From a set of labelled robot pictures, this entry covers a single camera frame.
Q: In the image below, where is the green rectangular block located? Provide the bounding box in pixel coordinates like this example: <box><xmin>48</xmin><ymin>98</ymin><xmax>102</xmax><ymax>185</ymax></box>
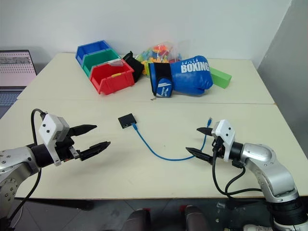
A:
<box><xmin>208</xmin><ymin>66</ymin><xmax>233</xmax><ymax>90</ymax></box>

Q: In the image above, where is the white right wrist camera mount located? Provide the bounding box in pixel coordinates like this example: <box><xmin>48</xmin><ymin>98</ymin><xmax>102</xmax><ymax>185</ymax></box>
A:
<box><xmin>214</xmin><ymin>119</ymin><xmax>236</xmax><ymax>162</ymax></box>

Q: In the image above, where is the black square network box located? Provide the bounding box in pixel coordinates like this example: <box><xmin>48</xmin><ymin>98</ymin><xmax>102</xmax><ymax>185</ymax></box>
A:
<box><xmin>117</xmin><ymin>112</ymin><xmax>138</xmax><ymax>131</ymax></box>

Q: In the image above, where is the dark rounded shape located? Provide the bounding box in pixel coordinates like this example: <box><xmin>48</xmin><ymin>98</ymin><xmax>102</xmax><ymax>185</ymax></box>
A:
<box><xmin>183</xmin><ymin>205</ymin><xmax>209</xmax><ymax>231</ymax></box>
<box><xmin>126</xmin><ymin>208</ymin><xmax>152</xmax><ymax>231</ymax></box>

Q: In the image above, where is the green plastic storage bin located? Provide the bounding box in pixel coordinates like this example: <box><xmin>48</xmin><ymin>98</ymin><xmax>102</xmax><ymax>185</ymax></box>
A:
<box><xmin>81</xmin><ymin>49</ymin><xmax>122</xmax><ymax>78</ymax></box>

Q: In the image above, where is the blue Ethernet cable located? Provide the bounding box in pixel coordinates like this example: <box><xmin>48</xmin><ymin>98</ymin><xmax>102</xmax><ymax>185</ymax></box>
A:
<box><xmin>131</xmin><ymin>116</ymin><xmax>214</xmax><ymax>161</ymax></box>

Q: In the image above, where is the open laptop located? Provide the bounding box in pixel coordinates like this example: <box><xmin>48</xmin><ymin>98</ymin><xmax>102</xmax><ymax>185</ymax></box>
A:
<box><xmin>0</xmin><ymin>50</ymin><xmax>38</xmax><ymax>120</ymax></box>

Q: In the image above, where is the blue plastic storage bin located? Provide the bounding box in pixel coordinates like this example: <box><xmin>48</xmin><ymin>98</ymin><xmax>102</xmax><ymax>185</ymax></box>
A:
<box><xmin>75</xmin><ymin>40</ymin><xmax>114</xmax><ymax>66</ymax></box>

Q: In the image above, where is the blue boxing glove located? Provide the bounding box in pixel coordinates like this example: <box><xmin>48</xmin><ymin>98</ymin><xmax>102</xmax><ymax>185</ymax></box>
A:
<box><xmin>148</xmin><ymin>55</ymin><xmax>215</xmax><ymax>98</ymax></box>

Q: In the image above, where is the black storage bin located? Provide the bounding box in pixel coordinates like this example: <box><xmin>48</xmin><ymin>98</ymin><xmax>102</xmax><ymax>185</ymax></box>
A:
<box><xmin>122</xmin><ymin>50</ymin><xmax>145</xmax><ymax>84</ymax></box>

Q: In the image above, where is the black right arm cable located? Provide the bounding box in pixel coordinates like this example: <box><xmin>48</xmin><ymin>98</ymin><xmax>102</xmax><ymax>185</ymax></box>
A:
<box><xmin>211</xmin><ymin>138</ymin><xmax>264</xmax><ymax>199</ymax></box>

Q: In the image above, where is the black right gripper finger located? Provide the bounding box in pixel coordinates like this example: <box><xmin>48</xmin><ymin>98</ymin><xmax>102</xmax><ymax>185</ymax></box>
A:
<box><xmin>196</xmin><ymin>127</ymin><xmax>214</xmax><ymax>137</ymax></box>
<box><xmin>185</xmin><ymin>147</ymin><xmax>215</xmax><ymax>165</ymax></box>

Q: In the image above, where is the red plastic storage bin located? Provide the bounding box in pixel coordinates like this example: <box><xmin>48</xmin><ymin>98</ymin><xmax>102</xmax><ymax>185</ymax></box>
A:
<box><xmin>89</xmin><ymin>61</ymin><xmax>135</xmax><ymax>96</ymax></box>

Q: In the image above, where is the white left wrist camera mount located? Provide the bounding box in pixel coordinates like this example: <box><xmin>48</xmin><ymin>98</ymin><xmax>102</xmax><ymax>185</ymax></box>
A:
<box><xmin>38</xmin><ymin>114</ymin><xmax>71</xmax><ymax>167</ymax></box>

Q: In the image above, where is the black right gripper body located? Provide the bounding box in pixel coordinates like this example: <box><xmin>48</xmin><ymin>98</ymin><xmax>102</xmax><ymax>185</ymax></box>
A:
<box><xmin>211</xmin><ymin>131</ymin><xmax>226</xmax><ymax>157</ymax></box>

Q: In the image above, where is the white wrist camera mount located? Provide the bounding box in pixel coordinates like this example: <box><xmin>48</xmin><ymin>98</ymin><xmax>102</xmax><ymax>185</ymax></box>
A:
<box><xmin>38</xmin><ymin>114</ymin><xmax>71</xmax><ymax>167</ymax></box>
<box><xmin>214</xmin><ymin>119</ymin><xmax>236</xmax><ymax>162</ymax></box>

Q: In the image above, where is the bag of colourful toys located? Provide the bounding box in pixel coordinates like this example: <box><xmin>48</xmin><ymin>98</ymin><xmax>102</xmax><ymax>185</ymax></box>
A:
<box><xmin>134</xmin><ymin>39</ymin><xmax>186</xmax><ymax>78</ymax></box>

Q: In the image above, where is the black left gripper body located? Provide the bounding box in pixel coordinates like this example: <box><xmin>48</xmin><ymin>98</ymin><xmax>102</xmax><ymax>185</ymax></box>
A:
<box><xmin>55</xmin><ymin>134</ymin><xmax>82</xmax><ymax>163</ymax></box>

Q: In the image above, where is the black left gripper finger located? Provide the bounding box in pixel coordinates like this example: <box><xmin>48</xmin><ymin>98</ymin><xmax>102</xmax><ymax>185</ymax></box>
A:
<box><xmin>79</xmin><ymin>141</ymin><xmax>112</xmax><ymax>162</ymax></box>
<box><xmin>69</xmin><ymin>124</ymin><xmax>98</xmax><ymax>139</ymax></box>

